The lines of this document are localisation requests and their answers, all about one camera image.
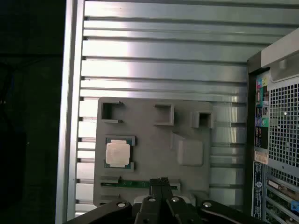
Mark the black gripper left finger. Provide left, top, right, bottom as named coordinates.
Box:
left=66, top=178, right=162, bottom=224

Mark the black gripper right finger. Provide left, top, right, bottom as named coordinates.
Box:
left=161, top=178, right=266, bottom=224

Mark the green ram stick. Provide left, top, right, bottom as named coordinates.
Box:
left=119, top=180, right=178, bottom=189

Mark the black open pc case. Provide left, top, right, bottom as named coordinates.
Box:
left=246, top=27, right=299, bottom=224

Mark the silver square cpu chip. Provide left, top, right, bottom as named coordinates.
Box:
left=105, top=137, right=132, bottom=168

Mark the grey plastic parts rack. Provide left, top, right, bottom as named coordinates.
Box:
left=93, top=96, right=215, bottom=209

